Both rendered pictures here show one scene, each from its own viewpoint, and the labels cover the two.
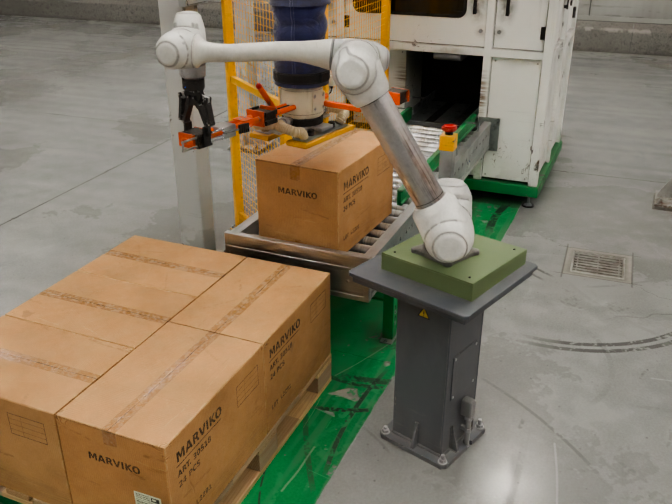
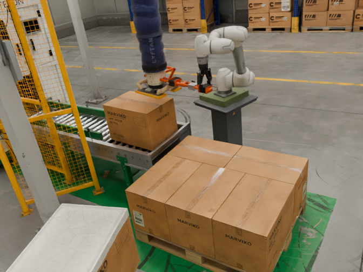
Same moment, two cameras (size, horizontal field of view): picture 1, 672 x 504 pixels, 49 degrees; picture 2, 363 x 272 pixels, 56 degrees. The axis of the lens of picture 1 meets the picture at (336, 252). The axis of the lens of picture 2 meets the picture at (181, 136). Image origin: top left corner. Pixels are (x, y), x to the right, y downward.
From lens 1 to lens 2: 372 cm
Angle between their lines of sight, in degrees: 68
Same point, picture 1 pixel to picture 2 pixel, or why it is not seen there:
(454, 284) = (244, 94)
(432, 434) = not seen: hidden behind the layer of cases
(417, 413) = not seen: hidden behind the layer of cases
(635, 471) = (248, 128)
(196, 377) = (266, 156)
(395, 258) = (228, 100)
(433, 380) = (238, 133)
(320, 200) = (170, 113)
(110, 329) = (229, 181)
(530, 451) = not seen: hidden behind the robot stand
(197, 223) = (56, 204)
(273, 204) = (156, 129)
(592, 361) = (194, 127)
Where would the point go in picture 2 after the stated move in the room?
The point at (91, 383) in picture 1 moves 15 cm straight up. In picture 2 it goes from (272, 179) to (272, 163)
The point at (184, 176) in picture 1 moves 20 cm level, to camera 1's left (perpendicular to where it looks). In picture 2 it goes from (42, 183) to (29, 197)
